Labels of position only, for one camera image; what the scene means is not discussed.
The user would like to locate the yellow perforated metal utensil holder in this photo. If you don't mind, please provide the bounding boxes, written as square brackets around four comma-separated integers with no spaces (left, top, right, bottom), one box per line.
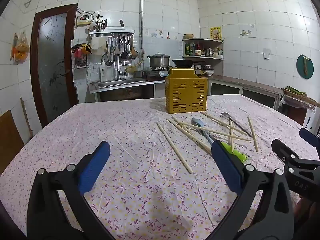
[165,67,208,114]

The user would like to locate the yellow wall poster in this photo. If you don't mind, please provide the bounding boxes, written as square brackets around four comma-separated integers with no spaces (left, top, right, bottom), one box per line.
[210,26,222,41]

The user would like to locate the steel cooking pot with lid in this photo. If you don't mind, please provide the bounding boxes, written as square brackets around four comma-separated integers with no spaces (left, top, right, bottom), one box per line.
[147,52,171,69]

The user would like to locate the steel gas stove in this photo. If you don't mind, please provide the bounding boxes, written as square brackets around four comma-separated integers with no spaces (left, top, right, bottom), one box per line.
[144,67,175,78]

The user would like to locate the small side table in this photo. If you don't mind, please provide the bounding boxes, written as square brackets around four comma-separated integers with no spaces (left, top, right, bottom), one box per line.
[279,87,320,128]

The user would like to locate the beige wall control box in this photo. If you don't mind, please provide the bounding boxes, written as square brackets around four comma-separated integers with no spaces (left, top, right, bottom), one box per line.
[76,15,93,26]

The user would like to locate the yellow plastic scoop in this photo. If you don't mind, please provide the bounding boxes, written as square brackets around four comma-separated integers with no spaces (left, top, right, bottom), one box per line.
[125,60,143,73]

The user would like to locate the yellow and black cloth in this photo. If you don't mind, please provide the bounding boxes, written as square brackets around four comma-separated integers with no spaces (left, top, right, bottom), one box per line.
[72,43,92,55]

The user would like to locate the row of hanging kitchen utensils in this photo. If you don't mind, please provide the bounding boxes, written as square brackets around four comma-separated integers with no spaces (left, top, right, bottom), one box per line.
[106,35,139,61]

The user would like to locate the stack of small bowls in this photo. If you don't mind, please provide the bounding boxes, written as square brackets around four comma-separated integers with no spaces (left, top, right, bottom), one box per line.
[194,64,214,77]

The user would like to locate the steel sink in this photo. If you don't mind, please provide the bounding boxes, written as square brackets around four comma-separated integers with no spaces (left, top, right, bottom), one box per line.
[91,77,150,90]

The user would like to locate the green vegetables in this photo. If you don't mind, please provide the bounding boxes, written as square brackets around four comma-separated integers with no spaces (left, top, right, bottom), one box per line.
[285,86,307,96]

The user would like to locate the brown wooden board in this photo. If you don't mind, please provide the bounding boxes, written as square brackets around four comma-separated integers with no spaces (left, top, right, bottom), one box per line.
[0,109,25,175]

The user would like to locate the group of wooden chopsticks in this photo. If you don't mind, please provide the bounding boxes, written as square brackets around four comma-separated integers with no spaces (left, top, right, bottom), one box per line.
[156,111,259,174]

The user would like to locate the brown door with frosted glass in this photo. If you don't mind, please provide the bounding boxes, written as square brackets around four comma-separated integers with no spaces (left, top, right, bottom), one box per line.
[30,4,79,128]

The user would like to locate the green round cutting board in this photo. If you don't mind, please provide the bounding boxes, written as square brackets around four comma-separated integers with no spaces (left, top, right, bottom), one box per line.
[296,54,314,80]

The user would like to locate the pink floral tablecloth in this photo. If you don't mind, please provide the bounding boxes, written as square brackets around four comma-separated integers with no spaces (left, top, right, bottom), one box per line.
[0,94,320,240]

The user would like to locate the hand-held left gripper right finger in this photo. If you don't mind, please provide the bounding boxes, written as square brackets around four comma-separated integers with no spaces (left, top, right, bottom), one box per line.
[202,140,302,240]

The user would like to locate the brown top kitchen counter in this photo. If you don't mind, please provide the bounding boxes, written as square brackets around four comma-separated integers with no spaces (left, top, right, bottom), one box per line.
[207,74,284,110]

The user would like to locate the wooden stick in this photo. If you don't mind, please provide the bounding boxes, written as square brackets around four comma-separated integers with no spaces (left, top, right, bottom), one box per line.
[20,97,33,140]

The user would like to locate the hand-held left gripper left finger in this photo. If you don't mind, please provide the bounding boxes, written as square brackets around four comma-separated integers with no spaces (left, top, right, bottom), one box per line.
[26,141,118,240]

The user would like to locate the white hanging cloth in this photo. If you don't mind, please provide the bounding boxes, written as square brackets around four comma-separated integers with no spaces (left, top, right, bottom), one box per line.
[90,37,108,55]

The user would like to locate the row of condiment bottles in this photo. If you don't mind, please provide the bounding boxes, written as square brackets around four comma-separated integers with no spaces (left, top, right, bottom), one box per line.
[184,41,224,57]

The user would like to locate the steel wall rack shelf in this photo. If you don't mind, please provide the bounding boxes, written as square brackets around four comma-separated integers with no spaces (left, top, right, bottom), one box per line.
[89,26,135,38]

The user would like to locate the metal cup with utensils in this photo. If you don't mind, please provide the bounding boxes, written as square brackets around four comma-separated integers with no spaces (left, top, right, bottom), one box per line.
[96,19,108,32]

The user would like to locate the steel faucet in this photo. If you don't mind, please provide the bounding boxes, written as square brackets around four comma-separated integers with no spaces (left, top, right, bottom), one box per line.
[115,52,125,80]

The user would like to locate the white corner shelf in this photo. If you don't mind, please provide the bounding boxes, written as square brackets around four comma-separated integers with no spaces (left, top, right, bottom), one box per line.
[182,38,225,60]

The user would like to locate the metal spoon with dark handle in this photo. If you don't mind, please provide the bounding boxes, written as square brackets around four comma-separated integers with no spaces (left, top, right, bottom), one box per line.
[220,112,252,137]

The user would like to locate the hanging plastic bag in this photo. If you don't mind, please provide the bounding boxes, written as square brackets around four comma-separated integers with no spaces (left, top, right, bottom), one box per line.
[10,31,30,64]

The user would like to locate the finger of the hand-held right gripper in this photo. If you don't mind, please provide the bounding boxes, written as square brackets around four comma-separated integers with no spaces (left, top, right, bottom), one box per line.
[299,127,320,152]
[271,138,303,167]

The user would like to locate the wire wall basket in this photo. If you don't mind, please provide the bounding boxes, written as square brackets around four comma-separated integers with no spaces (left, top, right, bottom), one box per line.
[74,52,88,69]

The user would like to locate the white dish soap bottle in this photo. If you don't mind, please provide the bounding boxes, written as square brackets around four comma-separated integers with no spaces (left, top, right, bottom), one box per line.
[100,59,107,82]

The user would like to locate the black wok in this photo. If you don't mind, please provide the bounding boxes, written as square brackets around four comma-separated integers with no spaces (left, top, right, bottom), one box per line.
[172,59,194,68]

